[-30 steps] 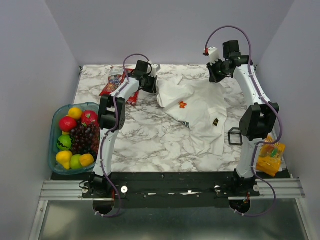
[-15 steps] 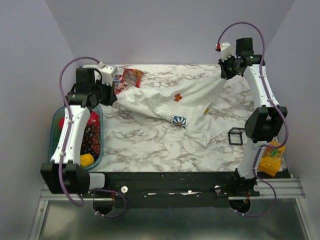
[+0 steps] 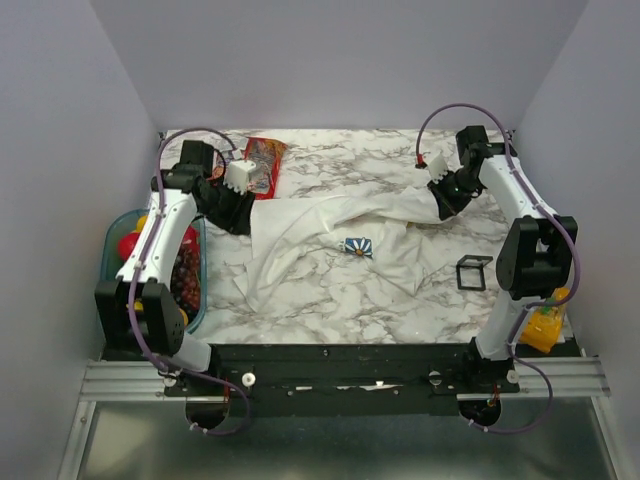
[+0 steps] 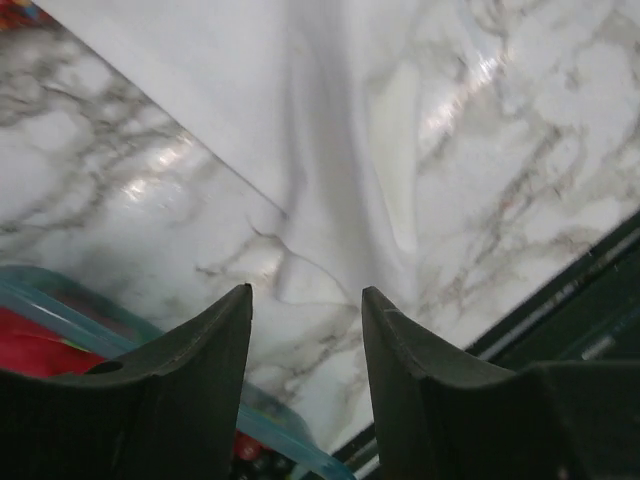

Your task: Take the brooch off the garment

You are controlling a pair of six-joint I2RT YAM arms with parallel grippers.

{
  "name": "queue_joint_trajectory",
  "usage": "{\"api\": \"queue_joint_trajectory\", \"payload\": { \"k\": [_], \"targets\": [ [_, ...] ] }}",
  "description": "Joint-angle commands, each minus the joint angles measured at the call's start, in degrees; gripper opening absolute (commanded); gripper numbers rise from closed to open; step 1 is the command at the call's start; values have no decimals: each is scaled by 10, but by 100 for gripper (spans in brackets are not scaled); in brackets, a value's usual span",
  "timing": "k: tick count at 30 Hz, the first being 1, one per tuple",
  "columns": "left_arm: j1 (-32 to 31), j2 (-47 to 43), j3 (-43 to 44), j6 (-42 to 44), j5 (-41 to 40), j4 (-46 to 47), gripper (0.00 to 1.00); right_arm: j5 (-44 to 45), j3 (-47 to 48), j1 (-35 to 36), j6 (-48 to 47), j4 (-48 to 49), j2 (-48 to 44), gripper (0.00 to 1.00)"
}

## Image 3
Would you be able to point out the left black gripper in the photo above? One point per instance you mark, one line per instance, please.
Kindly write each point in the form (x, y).
(236, 222)

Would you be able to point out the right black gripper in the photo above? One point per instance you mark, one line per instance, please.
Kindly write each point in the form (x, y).
(447, 207)

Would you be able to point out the white garment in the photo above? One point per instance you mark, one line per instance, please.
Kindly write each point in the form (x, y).
(380, 229)

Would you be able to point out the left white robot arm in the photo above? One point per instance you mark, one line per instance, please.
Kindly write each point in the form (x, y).
(137, 311)

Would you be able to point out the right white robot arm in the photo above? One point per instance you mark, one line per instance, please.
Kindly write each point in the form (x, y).
(536, 257)

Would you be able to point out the red snack bag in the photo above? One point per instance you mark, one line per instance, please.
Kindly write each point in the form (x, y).
(266, 153)

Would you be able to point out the purple toy grapes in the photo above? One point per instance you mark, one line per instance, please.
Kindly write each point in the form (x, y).
(185, 280)

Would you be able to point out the yellow toy lemon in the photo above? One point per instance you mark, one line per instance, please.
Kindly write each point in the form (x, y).
(140, 224)

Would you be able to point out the red toy apple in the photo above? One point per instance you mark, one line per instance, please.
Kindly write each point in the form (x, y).
(127, 244)

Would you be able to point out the teal plastic fruit bowl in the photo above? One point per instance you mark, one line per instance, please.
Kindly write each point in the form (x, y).
(195, 237)

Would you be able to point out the yellow candy bag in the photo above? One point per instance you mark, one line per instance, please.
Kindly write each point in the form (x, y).
(545, 324)

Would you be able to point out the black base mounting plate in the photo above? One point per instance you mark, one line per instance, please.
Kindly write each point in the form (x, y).
(261, 381)

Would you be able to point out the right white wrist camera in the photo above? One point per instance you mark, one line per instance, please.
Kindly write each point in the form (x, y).
(436, 166)

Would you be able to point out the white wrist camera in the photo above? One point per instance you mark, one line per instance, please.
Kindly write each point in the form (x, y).
(238, 175)
(436, 166)

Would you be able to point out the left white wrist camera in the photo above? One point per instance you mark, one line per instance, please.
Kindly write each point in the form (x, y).
(238, 175)

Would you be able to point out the black square frame box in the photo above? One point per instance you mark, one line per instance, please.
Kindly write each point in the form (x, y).
(470, 275)

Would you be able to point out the aluminium rail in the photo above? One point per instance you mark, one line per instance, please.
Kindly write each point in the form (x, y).
(570, 377)

